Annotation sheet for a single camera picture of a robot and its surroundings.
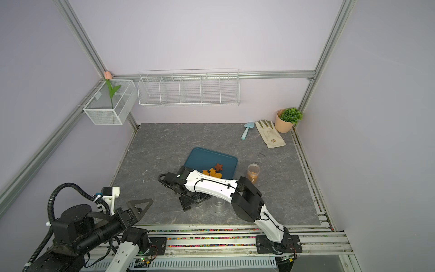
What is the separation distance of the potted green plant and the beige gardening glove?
0.13 ft

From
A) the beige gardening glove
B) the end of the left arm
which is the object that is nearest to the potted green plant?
the beige gardening glove

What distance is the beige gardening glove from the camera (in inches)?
44.3

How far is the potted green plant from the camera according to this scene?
3.52 ft
